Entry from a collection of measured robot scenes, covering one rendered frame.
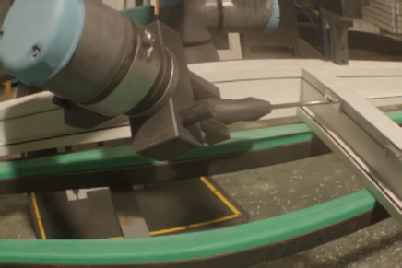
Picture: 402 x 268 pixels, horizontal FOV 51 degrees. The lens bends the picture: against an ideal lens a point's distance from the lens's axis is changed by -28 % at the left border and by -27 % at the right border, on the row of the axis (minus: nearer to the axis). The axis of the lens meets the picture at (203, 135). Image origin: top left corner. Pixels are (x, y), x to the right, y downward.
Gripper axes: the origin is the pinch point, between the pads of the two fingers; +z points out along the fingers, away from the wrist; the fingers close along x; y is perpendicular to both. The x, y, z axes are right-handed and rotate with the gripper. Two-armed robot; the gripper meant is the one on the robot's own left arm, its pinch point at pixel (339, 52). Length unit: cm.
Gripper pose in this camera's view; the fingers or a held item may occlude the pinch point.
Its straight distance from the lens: 85.9
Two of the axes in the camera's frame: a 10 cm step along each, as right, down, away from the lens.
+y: 9.7, -1.3, 2.3
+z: 0.3, 9.2, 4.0
